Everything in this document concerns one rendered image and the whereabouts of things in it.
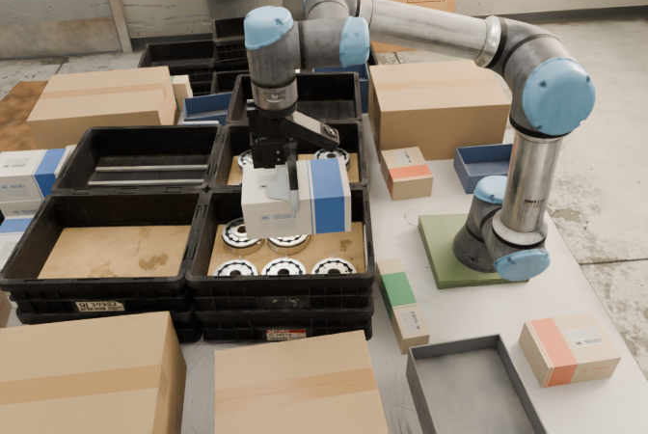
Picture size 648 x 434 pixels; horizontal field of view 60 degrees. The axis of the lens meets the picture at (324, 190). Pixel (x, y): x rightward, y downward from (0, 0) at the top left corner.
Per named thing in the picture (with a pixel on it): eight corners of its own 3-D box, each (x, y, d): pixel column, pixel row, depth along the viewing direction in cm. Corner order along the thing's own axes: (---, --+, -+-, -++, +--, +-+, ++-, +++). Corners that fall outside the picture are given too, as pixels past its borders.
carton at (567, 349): (583, 332, 130) (592, 311, 125) (611, 377, 121) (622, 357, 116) (518, 340, 128) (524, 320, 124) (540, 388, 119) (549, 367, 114)
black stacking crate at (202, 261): (366, 222, 145) (367, 188, 138) (373, 313, 122) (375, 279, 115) (215, 225, 146) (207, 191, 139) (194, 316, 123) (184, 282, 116)
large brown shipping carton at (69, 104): (178, 114, 210) (167, 66, 197) (171, 161, 187) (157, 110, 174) (69, 123, 208) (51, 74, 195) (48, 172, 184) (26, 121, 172)
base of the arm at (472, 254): (497, 228, 154) (506, 201, 147) (520, 269, 143) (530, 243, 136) (445, 232, 152) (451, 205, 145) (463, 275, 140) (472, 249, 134)
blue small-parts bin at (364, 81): (365, 77, 213) (365, 61, 209) (369, 97, 202) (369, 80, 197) (312, 80, 213) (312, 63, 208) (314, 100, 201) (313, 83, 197)
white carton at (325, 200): (343, 192, 117) (343, 157, 111) (351, 230, 108) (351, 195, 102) (248, 199, 116) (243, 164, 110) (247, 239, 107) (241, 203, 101)
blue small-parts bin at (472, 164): (513, 160, 182) (517, 142, 177) (530, 189, 170) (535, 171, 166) (452, 165, 181) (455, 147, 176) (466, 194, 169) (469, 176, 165)
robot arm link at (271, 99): (294, 66, 95) (297, 89, 89) (296, 90, 98) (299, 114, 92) (251, 68, 95) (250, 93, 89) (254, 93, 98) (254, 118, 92)
